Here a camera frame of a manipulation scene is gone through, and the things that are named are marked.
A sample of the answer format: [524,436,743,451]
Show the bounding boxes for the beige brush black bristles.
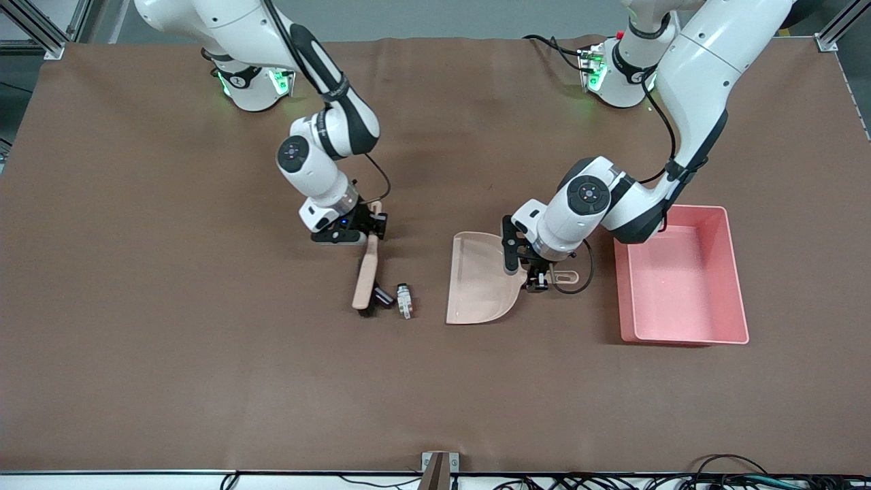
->
[352,201,384,318]

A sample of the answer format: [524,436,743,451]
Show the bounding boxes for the beige plastic dustpan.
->
[446,232,580,325]

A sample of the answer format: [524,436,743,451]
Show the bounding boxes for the pink plastic bin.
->
[612,204,750,346]

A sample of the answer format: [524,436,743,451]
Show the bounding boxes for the brown table cover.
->
[0,35,871,474]

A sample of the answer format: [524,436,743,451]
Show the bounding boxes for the black left base cable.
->
[523,34,586,72]

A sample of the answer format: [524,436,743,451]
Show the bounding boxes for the grey metal camera bracket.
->
[421,451,461,490]

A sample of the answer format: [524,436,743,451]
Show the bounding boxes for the black cable bundle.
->
[490,454,871,490]

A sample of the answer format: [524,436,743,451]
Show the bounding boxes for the aluminium frame profile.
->
[815,0,861,52]
[0,0,93,61]

